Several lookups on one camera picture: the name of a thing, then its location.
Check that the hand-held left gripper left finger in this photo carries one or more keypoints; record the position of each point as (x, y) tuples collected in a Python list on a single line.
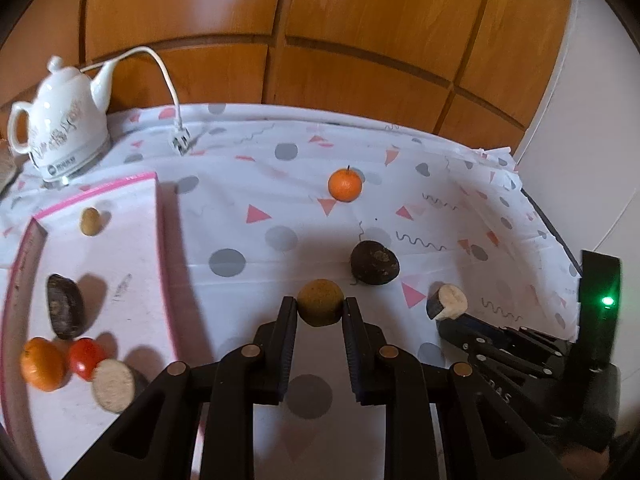
[(287, 345)]

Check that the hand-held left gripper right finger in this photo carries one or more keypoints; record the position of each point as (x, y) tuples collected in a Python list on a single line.
[(352, 345)]

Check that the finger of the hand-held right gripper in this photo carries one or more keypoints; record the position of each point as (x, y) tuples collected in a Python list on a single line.
[(520, 337), (480, 347)]

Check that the white floral ceramic kettle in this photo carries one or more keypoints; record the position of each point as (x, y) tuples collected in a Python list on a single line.
[(60, 105)]

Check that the electric kettle base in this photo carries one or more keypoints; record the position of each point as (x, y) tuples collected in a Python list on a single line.
[(75, 165)]

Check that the silver embossed tissue box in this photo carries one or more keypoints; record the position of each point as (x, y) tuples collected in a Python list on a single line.
[(6, 167)]

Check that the round yellow-brown fruit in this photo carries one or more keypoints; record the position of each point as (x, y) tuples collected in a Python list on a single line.
[(320, 302)]

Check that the dark round fruit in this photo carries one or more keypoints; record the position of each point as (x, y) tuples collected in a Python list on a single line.
[(374, 262)]

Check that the small orange with stem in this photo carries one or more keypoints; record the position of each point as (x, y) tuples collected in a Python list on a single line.
[(345, 185)]

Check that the red tomato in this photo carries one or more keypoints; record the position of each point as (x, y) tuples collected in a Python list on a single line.
[(85, 357)]

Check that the small yellow fruit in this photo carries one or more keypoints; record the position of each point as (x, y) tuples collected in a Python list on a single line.
[(90, 221)]

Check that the patterned white tablecloth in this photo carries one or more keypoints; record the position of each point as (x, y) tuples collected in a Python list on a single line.
[(300, 220)]

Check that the large orange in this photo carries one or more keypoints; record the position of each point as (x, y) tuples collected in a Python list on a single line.
[(42, 365)]

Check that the pink shallow tray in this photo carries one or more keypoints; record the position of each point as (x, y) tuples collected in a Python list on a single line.
[(130, 240)]

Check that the large dark purple fruit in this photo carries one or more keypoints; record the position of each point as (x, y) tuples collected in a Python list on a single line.
[(65, 307)]

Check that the cut pale fruit piece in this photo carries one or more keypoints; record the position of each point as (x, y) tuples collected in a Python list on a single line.
[(450, 300), (114, 385)]

